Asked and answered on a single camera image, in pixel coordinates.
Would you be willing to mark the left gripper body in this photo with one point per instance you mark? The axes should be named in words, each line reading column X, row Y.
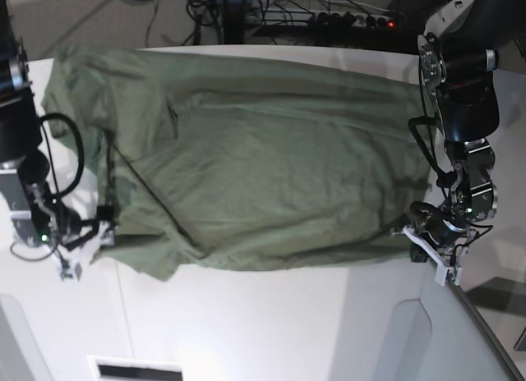
column 444, row 234

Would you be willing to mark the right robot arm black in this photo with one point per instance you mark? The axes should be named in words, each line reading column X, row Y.
column 37, row 211

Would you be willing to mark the green t-shirt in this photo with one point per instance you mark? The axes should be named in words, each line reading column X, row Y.
column 242, row 164

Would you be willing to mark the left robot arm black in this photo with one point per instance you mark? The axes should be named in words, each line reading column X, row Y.
column 458, row 54

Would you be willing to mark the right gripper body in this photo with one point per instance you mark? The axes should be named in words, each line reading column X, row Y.
column 69, row 235

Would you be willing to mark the black power strip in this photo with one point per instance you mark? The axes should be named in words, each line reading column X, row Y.
column 346, row 20

